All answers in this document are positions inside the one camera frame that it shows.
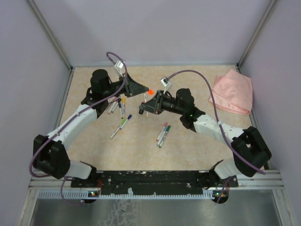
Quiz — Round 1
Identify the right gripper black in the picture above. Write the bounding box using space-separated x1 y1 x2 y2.
140 90 184 115

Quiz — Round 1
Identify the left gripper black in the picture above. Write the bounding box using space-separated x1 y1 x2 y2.
103 72 148 98

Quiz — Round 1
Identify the yellow marker pen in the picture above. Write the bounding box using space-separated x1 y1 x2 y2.
143 93 149 117

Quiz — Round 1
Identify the lime cap white marker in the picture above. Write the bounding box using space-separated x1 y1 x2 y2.
110 119 126 139

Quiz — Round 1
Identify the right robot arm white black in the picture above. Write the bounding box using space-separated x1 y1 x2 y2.
139 89 272 188

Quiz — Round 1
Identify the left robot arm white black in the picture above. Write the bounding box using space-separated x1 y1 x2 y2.
30 69 149 187

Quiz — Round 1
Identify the yellow cap paint marker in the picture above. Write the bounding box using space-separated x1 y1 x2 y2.
122 97 126 118

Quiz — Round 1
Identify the blue cap white marker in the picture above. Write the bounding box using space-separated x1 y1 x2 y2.
120 114 132 129

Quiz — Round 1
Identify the pink cap paint marker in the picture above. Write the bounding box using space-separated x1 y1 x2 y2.
156 122 168 142

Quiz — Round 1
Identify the small blue cap marker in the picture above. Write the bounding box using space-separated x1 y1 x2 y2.
118 103 124 119

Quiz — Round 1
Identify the lilac cap paint marker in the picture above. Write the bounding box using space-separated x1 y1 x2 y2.
157 125 170 146

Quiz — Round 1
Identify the black cap white marker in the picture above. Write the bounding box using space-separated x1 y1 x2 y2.
111 101 120 113

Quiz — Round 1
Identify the dark green cap marker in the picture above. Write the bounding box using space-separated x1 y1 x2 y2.
159 125 171 148

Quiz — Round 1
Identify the pink cap white marker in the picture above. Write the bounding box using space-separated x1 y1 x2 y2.
108 102 118 114

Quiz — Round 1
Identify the pink cloth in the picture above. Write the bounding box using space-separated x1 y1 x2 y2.
209 69 253 115

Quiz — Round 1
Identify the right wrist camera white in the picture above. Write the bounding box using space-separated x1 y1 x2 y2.
160 77 172 94

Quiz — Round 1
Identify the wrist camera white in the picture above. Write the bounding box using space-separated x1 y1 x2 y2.
160 77 172 94
114 60 124 77

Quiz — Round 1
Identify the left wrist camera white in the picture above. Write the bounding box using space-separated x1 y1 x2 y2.
114 60 124 77

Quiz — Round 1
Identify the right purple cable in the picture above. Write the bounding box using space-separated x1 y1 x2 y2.
164 70 266 204

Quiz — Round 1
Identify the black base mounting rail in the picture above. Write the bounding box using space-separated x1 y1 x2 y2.
71 170 227 195

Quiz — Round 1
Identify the grey slotted cable duct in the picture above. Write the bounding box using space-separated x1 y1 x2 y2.
37 189 223 199

